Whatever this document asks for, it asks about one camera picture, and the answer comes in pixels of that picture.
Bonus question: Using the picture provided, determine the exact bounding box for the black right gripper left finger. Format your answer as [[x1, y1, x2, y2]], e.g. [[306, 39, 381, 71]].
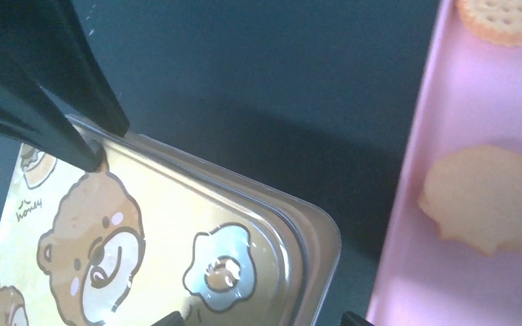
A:
[[152, 311, 185, 326]]

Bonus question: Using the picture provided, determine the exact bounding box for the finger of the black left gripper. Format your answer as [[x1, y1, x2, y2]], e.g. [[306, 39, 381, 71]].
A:
[[0, 71, 105, 172], [0, 1, 130, 136]]

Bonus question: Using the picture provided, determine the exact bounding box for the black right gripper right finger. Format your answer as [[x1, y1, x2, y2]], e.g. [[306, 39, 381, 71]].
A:
[[341, 311, 374, 326]]

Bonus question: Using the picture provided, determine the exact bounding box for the silver tin lid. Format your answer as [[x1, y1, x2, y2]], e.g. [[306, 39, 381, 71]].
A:
[[0, 116, 341, 325]]

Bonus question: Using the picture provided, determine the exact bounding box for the round waffle cookie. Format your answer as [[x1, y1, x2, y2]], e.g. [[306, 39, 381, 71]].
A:
[[455, 0, 522, 47], [417, 145, 522, 255]]

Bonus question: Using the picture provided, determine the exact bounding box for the pink plastic tray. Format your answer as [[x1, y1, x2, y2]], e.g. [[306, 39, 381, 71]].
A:
[[367, 1, 522, 325]]

